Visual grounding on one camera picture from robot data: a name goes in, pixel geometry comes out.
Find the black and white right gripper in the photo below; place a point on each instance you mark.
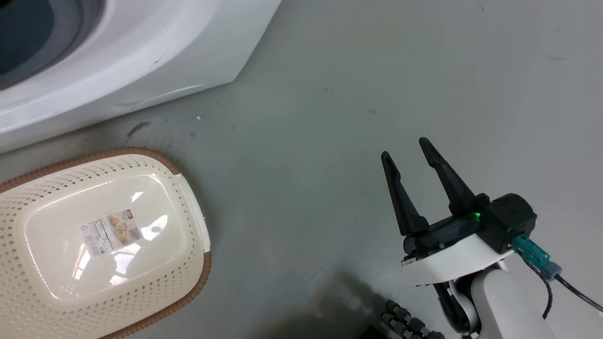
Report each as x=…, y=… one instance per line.
x=476, y=240

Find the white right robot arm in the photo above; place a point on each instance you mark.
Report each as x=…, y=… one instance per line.
x=499, y=306

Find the white washing machine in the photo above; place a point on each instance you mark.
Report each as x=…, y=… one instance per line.
x=141, y=52

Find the paper label sticker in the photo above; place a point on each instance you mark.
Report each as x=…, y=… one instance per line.
x=111, y=232

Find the cream perforated laundry basket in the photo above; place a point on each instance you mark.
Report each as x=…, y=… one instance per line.
x=56, y=263

